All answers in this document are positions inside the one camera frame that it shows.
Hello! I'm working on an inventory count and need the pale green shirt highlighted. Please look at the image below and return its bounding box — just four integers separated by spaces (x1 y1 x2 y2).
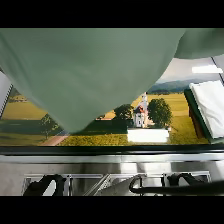
0 27 224 134

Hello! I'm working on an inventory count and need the black cable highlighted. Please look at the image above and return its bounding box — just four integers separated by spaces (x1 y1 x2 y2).
128 174 224 197

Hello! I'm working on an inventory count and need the silver frame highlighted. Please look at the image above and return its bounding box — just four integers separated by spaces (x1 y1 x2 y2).
0 152 224 197

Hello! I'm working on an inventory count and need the white garment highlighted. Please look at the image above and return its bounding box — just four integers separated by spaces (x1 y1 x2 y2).
189 80 224 139

